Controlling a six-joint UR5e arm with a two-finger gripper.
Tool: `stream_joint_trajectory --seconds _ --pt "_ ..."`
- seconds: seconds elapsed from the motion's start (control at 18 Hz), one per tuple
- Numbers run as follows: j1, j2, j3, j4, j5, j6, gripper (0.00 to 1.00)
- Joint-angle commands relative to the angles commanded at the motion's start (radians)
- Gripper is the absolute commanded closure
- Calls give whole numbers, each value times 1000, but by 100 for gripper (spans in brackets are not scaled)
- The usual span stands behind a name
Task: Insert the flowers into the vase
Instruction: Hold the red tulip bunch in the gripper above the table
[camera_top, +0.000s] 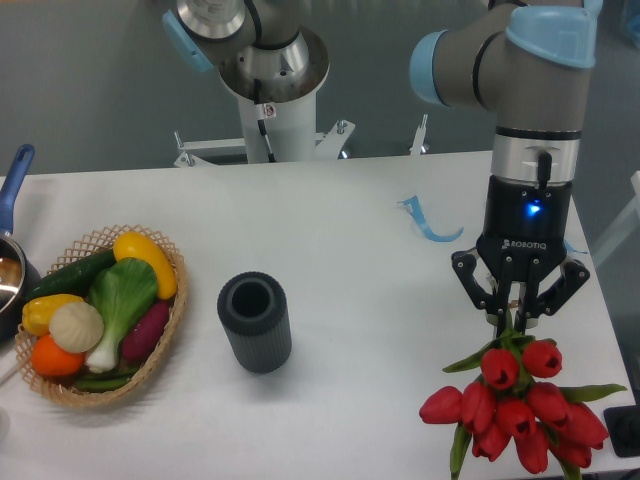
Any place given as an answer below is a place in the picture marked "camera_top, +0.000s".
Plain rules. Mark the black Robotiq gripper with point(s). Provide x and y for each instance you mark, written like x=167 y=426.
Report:
x=522 y=241

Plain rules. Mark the red tulip bouquet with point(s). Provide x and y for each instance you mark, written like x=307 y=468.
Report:
x=513 y=401

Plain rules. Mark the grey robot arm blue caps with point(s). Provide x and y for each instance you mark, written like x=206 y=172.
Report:
x=528 y=61

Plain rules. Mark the dark grey ribbed vase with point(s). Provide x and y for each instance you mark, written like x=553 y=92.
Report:
x=252 y=308

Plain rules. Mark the tangled blue ribbon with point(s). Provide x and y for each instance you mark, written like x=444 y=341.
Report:
x=571 y=249

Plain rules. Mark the blue ribbon strip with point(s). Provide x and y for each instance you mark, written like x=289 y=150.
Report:
x=413 y=207

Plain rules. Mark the black box at table edge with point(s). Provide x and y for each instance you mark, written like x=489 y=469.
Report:
x=623 y=426

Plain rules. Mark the purple sweet potato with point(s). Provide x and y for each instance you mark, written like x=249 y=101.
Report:
x=141 y=341

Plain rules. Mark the yellow squash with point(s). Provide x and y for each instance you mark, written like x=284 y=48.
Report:
x=138 y=246

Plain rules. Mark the green bok choy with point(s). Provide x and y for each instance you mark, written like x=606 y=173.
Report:
x=121 y=294

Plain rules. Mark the green pea pods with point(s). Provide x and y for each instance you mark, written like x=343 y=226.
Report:
x=105 y=382

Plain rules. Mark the green cucumber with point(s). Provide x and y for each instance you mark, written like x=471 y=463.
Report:
x=75 y=278

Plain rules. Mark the white garlic bulb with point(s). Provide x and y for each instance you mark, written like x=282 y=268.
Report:
x=76 y=327

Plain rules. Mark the orange fruit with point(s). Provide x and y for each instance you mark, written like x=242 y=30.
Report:
x=48 y=359

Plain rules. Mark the woven wicker basket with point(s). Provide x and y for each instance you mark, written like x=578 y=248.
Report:
x=93 y=243

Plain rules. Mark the yellow bell pepper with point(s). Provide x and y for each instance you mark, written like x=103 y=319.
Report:
x=37 y=313

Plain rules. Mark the white frame at right edge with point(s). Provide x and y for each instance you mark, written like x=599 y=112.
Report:
x=623 y=225

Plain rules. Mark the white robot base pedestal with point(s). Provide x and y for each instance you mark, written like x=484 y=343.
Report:
x=275 y=92

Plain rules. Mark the blue handled saucepan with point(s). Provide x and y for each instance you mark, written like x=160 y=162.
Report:
x=18 y=275

